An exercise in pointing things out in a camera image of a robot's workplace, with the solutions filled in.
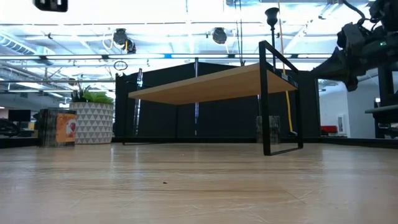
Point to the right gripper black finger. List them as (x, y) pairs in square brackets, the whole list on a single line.
[(339, 67)]

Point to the black candlestick holder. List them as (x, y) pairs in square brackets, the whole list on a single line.
[(272, 17)]

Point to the orange lid candle jar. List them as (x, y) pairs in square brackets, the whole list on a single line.
[(57, 127)]

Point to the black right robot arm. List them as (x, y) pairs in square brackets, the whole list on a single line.
[(388, 18)]

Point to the grey side desk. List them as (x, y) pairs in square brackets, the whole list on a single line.
[(382, 109)]

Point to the red background seat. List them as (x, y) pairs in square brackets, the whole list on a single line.
[(329, 129)]

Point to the black ceiling spotlight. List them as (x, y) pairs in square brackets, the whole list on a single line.
[(219, 35), (120, 36)]

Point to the background black monitor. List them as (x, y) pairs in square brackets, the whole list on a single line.
[(19, 115)]

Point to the green plant in patterned pot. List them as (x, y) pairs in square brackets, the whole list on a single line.
[(93, 121)]

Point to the background office desk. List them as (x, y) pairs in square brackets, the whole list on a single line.
[(15, 130)]

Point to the silver stand pole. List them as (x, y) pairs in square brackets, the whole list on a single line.
[(196, 118), (137, 102)]

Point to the black backdrop panel on stand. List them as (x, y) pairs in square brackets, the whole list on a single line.
[(217, 118)]

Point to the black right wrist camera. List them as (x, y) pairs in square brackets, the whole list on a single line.
[(351, 35)]

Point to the white framed wall picture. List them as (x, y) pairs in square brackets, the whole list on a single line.
[(341, 124)]

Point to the wooden shelf black metal frame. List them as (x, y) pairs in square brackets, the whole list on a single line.
[(217, 84)]

